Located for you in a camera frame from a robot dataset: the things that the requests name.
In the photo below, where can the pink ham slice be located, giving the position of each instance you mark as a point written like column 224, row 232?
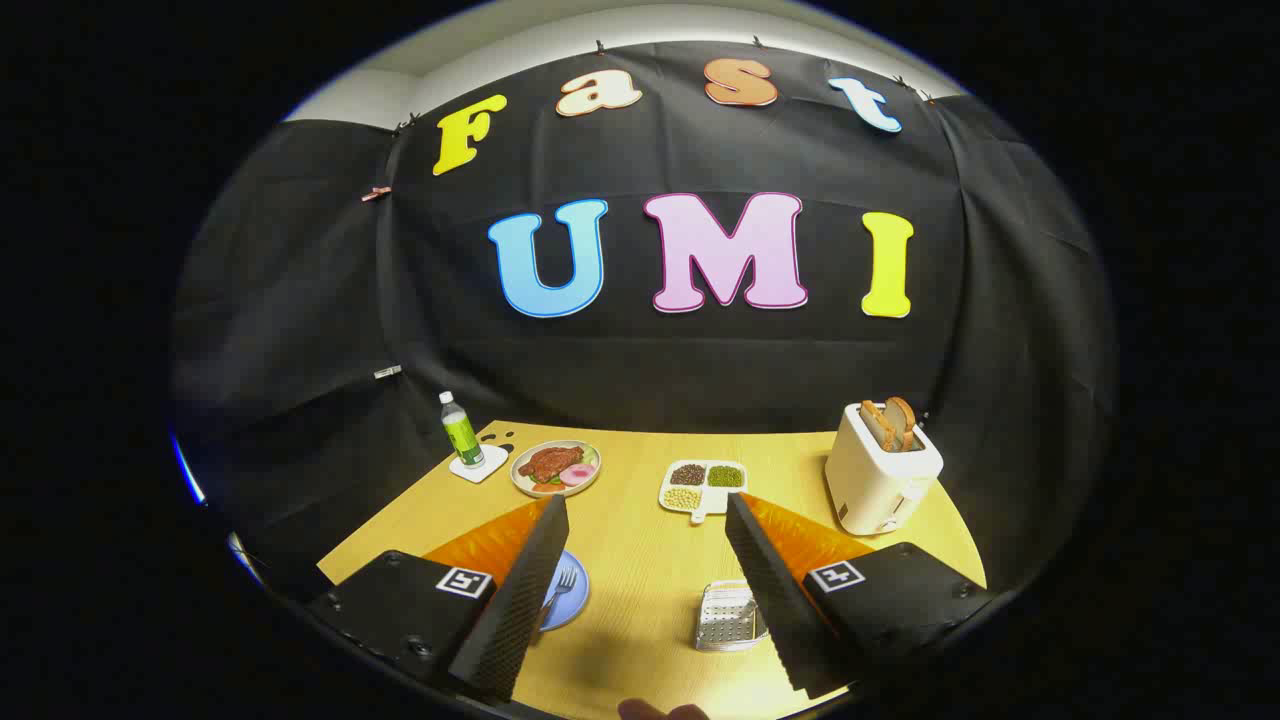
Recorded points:
column 578, row 475

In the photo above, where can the heap of green beans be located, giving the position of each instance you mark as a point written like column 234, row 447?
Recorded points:
column 726, row 477

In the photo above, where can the pink clip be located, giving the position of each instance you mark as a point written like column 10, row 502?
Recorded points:
column 376, row 194

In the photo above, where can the oval white food plate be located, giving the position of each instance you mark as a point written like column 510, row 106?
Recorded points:
column 519, row 473

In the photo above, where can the brown meat steak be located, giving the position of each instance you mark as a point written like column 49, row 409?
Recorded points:
column 548, row 463

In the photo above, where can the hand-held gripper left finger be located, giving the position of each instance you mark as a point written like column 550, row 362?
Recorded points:
column 520, row 610

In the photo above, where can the heap of dark red beans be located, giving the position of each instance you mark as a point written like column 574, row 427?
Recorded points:
column 687, row 474

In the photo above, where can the green label plastic bottle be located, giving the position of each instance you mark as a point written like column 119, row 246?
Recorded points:
column 462, row 435

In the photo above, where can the white toaster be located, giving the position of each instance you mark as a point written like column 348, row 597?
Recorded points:
column 875, row 490

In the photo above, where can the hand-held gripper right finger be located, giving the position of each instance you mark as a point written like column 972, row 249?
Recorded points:
column 780, row 610

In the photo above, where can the brown bread slice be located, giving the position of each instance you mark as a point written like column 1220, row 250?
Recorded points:
column 875, row 425
column 904, row 420

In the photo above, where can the blue round plate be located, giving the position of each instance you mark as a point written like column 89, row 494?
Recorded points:
column 575, row 605

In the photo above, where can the heap of yellow beans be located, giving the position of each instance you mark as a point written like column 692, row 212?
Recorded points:
column 682, row 498

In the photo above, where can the white divided dish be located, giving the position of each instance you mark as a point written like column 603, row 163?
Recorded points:
column 700, row 516

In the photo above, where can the white square coaster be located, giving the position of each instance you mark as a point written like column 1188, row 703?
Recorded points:
column 493, row 463

